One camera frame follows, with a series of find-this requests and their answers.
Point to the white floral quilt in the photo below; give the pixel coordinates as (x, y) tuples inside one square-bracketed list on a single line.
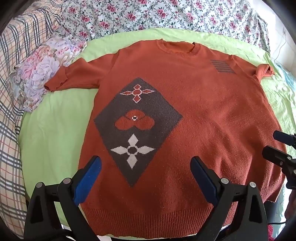
[(138, 14)]

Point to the purple floral pillow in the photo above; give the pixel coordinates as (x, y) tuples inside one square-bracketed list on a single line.
[(41, 69)]

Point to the orange knitted sweater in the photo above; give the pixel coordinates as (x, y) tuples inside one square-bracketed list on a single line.
[(196, 115)]

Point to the light blue cloth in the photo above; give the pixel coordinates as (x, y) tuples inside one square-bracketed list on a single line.
[(288, 76)]

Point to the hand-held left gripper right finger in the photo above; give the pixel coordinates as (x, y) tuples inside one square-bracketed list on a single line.
[(203, 179)]

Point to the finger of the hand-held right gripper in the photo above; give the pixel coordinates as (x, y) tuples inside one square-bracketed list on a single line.
[(283, 138), (274, 154)]

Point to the light green bed sheet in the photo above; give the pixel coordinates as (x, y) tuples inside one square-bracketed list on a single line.
[(57, 139)]

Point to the plaid blanket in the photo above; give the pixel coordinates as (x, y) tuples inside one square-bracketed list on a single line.
[(11, 139)]

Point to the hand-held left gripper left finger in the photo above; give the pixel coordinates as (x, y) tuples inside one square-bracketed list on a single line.
[(89, 178)]

